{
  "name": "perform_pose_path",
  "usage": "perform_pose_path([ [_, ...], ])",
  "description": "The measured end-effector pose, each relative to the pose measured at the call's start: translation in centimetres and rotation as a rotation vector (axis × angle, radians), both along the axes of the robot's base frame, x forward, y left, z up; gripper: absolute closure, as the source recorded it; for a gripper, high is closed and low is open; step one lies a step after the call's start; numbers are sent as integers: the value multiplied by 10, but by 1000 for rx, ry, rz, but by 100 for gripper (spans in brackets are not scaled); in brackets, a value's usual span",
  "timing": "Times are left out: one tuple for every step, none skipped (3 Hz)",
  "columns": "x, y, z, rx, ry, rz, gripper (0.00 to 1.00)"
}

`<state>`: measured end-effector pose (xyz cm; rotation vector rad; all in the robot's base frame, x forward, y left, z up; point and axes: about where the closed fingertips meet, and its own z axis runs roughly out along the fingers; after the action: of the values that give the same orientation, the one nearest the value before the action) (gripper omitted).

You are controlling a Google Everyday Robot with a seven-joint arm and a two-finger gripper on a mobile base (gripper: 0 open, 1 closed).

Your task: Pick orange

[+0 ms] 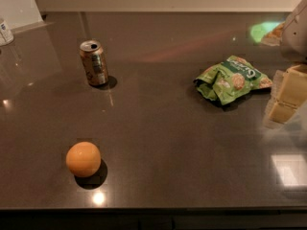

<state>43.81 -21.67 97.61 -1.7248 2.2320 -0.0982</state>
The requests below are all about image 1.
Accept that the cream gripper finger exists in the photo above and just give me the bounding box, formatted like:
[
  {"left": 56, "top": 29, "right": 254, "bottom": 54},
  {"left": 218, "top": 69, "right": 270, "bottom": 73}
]
[
  {"left": 277, "top": 64, "right": 307, "bottom": 106},
  {"left": 269, "top": 102, "right": 296, "bottom": 124}
]

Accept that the orange fruit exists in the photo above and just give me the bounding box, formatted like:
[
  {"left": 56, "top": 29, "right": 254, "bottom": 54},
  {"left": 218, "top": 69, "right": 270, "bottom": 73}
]
[{"left": 65, "top": 142, "right": 101, "bottom": 177}]

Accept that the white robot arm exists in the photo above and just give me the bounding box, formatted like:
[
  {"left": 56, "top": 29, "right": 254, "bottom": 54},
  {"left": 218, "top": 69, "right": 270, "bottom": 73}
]
[{"left": 266, "top": 0, "right": 307, "bottom": 124}]

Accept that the green snack bag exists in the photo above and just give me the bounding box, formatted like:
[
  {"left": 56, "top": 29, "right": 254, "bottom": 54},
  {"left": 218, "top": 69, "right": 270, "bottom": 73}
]
[{"left": 194, "top": 56, "right": 272, "bottom": 105}]

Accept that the gold soda can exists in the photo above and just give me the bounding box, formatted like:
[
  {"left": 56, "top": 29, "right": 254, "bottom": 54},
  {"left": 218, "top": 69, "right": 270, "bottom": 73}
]
[{"left": 80, "top": 39, "right": 108, "bottom": 86}]

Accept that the white plastic bottle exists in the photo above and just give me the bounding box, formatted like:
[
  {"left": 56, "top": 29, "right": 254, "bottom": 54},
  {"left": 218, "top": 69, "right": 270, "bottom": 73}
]
[{"left": 0, "top": 17, "right": 14, "bottom": 46}]

